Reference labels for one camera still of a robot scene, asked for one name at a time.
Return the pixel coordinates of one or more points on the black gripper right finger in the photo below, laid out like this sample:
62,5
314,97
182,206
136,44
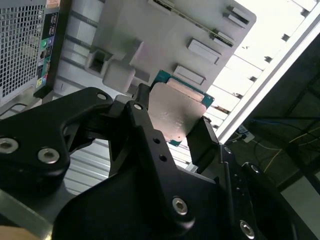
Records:
205,150

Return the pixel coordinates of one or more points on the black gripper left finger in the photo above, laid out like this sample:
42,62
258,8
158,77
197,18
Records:
37,130

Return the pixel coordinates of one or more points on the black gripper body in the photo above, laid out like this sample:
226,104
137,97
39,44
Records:
112,212

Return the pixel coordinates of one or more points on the silver CPU green edge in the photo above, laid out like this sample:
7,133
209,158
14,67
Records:
175,110

